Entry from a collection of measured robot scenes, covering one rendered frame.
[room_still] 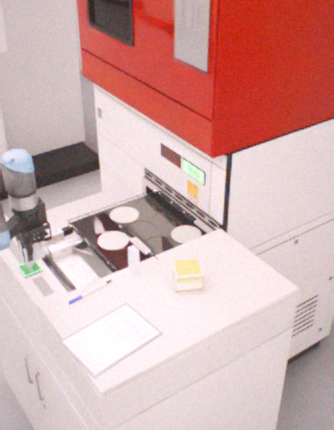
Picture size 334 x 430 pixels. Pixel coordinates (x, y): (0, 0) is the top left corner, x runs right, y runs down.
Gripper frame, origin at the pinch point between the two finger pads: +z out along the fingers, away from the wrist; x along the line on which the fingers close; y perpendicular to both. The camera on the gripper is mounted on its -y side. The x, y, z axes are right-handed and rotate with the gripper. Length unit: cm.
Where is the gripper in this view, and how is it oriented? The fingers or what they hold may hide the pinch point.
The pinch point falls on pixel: (27, 265)
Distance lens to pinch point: 168.2
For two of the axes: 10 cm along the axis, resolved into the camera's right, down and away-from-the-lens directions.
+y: 8.2, -3.1, 4.8
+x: -5.7, -4.5, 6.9
